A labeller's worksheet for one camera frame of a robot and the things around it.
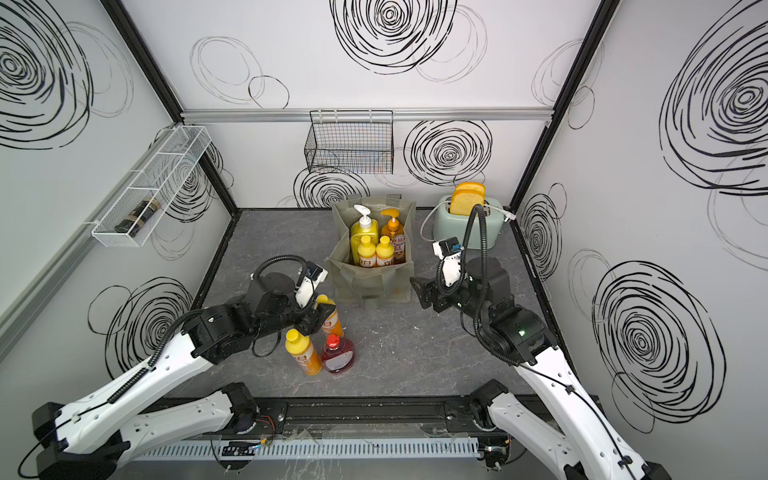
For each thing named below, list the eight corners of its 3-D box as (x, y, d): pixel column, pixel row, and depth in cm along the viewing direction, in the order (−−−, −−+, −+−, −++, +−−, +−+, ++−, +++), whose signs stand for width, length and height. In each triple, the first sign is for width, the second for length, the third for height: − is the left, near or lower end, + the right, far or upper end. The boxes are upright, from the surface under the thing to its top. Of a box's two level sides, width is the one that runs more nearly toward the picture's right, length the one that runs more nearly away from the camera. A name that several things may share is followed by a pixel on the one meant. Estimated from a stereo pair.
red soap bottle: (329, 374, 82) (317, 351, 68) (338, 356, 86) (329, 331, 71) (346, 382, 81) (337, 360, 67) (354, 364, 84) (348, 339, 70)
